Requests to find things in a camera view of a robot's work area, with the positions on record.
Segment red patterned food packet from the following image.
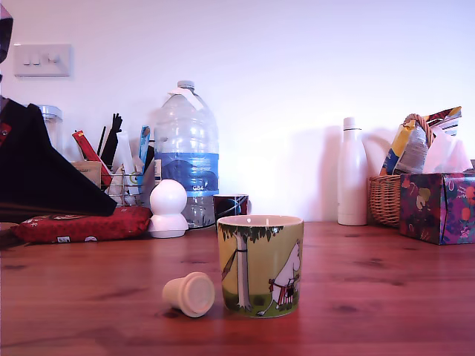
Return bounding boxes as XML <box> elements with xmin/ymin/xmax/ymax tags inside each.
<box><xmin>10</xmin><ymin>206</ymin><xmax>152</xmax><ymax>245</ymax></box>

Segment dark space print mug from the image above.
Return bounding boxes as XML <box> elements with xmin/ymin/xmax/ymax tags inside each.
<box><xmin>212</xmin><ymin>193</ymin><xmax>252</xmax><ymax>228</ymax></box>

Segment blue sachet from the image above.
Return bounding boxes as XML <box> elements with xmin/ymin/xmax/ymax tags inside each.
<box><xmin>138</xmin><ymin>125</ymin><xmax>152</xmax><ymax>174</ymax></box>

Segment wire kitchen rack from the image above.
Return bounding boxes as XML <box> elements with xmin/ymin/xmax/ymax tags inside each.
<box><xmin>99</xmin><ymin>162</ymin><xmax>155</xmax><ymax>208</ymax></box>

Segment white light switch plate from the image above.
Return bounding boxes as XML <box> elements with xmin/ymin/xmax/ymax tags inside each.
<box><xmin>13</xmin><ymin>43</ymin><xmax>72</xmax><ymax>78</ymax></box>

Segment cartoon print ceramic mug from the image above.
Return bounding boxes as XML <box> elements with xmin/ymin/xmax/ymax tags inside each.
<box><xmin>216</xmin><ymin>214</ymin><xmax>304</xmax><ymax>319</ymax></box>

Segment yellow and silver snack bag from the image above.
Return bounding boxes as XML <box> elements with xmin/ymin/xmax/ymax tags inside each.
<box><xmin>379</xmin><ymin>120</ymin><xmax>431</xmax><ymax>176</ymax></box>

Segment wicker basket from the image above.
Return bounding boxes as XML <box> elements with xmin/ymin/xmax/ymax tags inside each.
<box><xmin>367</xmin><ymin>113</ymin><xmax>436</xmax><ymax>228</ymax></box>

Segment floral tissue box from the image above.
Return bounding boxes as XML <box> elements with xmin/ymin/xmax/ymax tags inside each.
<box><xmin>399</xmin><ymin>171</ymin><xmax>475</xmax><ymax>245</ymax></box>

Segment clear jar with lid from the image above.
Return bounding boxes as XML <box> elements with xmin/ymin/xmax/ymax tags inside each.
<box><xmin>36</xmin><ymin>105</ymin><xmax>64</xmax><ymax>154</ymax></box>

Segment black slotted utensil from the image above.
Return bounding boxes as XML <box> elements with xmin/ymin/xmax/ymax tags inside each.
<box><xmin>105</xmin><ymin>113</ymin><xmax>124</xmax><ymax>168</ymax></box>

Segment colourful foil snack bag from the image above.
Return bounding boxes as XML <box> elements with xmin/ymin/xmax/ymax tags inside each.
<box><xmin>425</xmin><ymin>106</ymin><xmax>463</xmax><ymax>138</ymax></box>

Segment black sachet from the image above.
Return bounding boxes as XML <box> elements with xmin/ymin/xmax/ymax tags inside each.
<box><xmin>143</xmin><ymin>145</ymin><xmax>155</xmax><ymax>175</ymax></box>

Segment small white round camera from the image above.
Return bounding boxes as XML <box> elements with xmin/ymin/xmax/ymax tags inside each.
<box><xmin>148</xmin><ymin>179</ymin><xmax>189</xmax><ymax>239</ymax></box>

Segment white tissue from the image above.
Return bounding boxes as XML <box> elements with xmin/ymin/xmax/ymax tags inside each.
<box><xmin>422</xmin><ymin>128</ymin><xmax>474</xmax><ymax>174</ymax></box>

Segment white paper packet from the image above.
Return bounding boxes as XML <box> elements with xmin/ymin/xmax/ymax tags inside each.
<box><xmin>111</xmin><ymin>131</ymin><xmax>144</xmax><ymax>194</ymax></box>

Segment thin black stick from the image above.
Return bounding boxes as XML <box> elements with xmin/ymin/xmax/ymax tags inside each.
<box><xmin>96</xmin><ymin>125</ymin><xmax>108</xmax><ymax>156</ymax></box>

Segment white metal bottle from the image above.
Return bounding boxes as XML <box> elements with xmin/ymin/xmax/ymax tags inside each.
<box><xmin>336</xmin><ymin>116</ymin><xmax>369</xmax><ymax>226</ymax></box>

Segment brown kraft paper box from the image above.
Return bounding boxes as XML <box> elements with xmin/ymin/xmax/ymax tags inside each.
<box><xmin>70</xmin><ymin>160</ymin><xmax>103</xmax><ymax>191</ymax></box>

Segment large clear water bottle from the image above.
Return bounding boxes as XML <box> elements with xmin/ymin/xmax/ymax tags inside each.
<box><xmin>153</xmin><ymin>79</ymin><xmax>220</xmax><ymax>229</ymax></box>

